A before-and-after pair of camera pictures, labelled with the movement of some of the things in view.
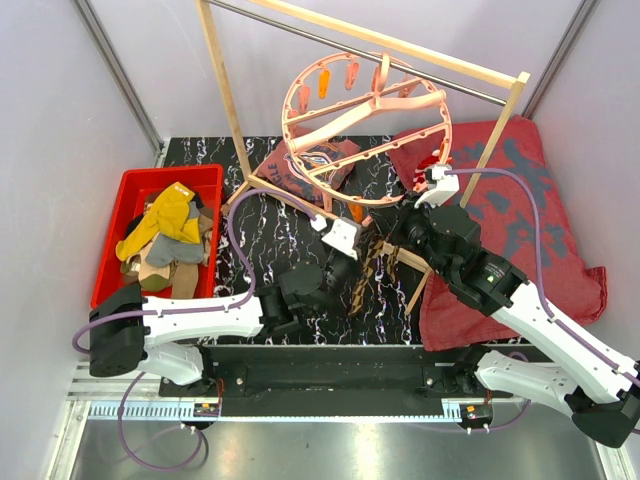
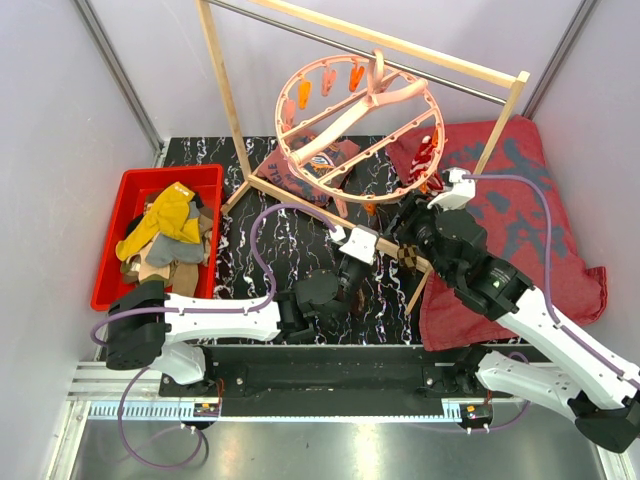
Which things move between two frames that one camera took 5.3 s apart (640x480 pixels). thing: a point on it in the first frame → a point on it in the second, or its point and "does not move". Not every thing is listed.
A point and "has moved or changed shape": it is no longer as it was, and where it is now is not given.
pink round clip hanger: [366, 127] does not move
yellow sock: [170, 215] does not move
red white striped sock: [419, 177] has moved or changed shape
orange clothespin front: [357, 212] → [370, 207]
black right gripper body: [415, 232] does not move
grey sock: [163, 249] does not move
